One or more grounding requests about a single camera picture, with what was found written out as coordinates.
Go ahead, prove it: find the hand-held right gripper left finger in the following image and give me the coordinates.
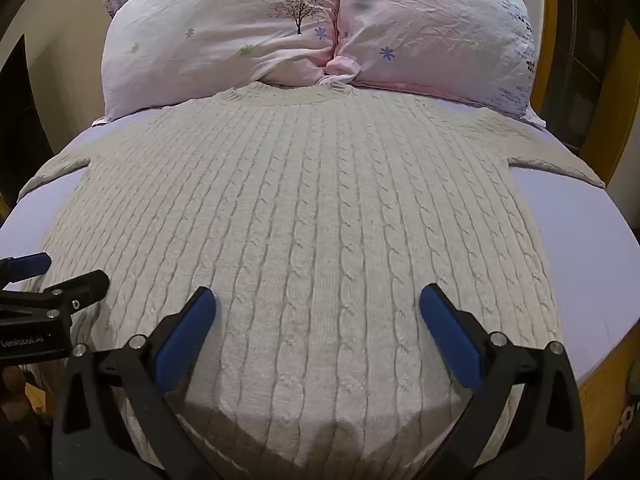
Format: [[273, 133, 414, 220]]
[[51, 286, 224, 480]]

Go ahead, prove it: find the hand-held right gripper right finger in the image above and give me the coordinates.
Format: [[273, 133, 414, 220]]
[[419, 283, 587, 480]]

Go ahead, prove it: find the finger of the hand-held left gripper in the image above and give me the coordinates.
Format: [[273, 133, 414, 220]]
[[0, 253, 52, 282], [0, 269, 111, 322]]

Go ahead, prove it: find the cream cable-knit sweater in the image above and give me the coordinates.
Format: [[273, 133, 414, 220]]
[[18, 81, 608, 479]]

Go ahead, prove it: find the pink tree print pillow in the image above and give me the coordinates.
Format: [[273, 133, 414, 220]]
[[100, 0, 351, 122]]

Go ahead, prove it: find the pink floral pillow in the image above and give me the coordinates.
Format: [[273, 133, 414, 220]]
[[320, 0, 543, 121]]

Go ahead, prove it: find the yellow wooden bed frame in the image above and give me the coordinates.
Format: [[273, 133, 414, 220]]
[[530, 0, 640, 480]]

